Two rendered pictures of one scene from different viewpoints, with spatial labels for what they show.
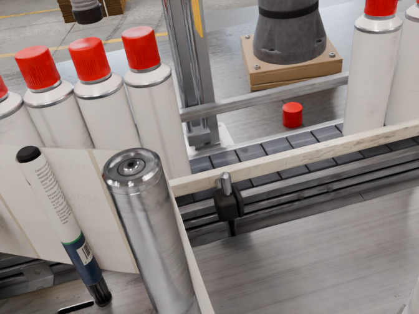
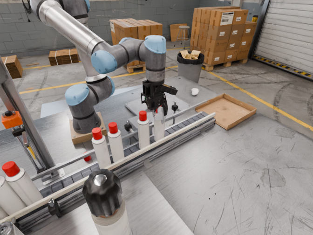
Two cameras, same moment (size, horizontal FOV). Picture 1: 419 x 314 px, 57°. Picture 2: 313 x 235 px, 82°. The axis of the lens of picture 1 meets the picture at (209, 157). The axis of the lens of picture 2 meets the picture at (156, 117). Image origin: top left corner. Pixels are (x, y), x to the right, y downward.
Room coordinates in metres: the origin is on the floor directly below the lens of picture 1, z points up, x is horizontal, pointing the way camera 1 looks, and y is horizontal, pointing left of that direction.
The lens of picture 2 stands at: (-0.13, -0.18, 1.51)
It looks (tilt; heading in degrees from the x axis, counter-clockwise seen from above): 36 degrees down; 332
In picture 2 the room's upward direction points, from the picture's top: straight up
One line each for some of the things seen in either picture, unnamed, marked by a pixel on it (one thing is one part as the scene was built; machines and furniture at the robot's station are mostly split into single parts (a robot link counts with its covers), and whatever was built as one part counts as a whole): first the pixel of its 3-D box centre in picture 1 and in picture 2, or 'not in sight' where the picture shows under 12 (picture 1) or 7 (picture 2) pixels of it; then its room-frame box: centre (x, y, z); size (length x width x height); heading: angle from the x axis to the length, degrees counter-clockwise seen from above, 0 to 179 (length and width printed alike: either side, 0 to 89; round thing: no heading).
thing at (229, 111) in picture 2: not in sight; (225, 109); (0.54, -1.05, 0.85); 0.30 x 0.26 x 0.04; 98
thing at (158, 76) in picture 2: not in sight; (155, 73); (0.46, -0.48, 1.24); 0.08 x 0.08 x 0.05
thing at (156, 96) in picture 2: not in sight; (153, 93); (0.46, -0.47, 1.16); 0.09 x 0.08 x 0.12; 98
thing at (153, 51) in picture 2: not in sight; (154, 52); (0.46, -0.48, 1.32); 0.09 x 0.08 x 0.11; 27
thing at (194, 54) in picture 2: not in sight; (191, 61); (2.27, -2.09, 0.50); 0.42 x 0.41 x 0.28; 87
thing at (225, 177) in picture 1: (231, 212); (56, 210); (0.31, -0.01, 0.89); 0.03 x 0.03 x 0.12; 8
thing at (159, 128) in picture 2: not in sight; (159, 123); (0.46, -0.50, 0.98); 0.05 x 0.05 x 0.20
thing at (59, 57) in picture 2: not in sight; (64, 56); (4.92, -0.23, 0.11); 0.65 x 0.54 x 0.22; 84
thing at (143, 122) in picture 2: not in sight; (143, 131); (0.45, -0.41, 0.98); 0.05 x 0.05 x 0.20
